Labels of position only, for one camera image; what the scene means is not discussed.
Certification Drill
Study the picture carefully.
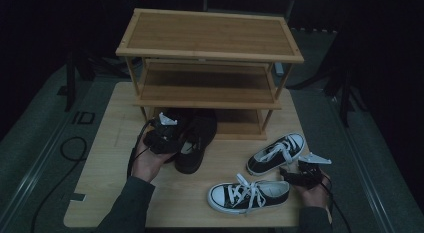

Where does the black cable on floor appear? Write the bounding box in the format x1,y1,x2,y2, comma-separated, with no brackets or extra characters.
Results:
30,136,89,233

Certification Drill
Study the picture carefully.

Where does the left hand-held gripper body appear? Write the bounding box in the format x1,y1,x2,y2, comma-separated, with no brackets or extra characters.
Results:
143,112,184,155

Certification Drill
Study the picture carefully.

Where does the left hand-held gripper cable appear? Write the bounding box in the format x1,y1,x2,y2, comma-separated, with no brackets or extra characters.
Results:
126,120,155,179

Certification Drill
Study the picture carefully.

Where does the hand-held gripper cable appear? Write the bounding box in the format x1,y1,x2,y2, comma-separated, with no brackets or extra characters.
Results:
126,120,155,179
319,174,353,233

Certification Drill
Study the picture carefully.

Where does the right hand-held gripper cable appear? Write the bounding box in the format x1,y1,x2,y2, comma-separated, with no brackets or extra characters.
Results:
319,174,353,233

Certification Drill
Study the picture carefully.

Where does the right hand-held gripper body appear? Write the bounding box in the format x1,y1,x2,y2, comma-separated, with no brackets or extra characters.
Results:
297,152,333,191

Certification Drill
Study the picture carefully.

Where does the black stand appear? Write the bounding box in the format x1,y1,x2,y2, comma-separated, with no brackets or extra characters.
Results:
289,67,368,128
56,51,98,113

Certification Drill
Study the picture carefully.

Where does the black slip-on shoe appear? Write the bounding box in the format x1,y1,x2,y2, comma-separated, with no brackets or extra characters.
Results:
174,108,218,175
163,107,194,127

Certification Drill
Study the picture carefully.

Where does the person's right hand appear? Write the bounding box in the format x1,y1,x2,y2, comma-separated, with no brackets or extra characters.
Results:
294,172,333,211

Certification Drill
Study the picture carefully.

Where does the wooden shoe rack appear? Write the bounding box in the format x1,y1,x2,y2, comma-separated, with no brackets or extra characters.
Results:
115,7,305,141

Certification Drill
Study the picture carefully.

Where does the grey tape piece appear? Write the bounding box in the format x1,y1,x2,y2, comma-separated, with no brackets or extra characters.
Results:
69,192,87,203

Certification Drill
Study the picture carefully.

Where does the person's left hand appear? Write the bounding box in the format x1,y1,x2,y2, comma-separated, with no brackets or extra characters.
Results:
130,132,175,184

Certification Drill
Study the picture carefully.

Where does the black and white sneaker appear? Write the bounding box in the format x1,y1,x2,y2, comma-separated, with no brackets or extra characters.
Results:
206,173,291,216
246,132,306,177

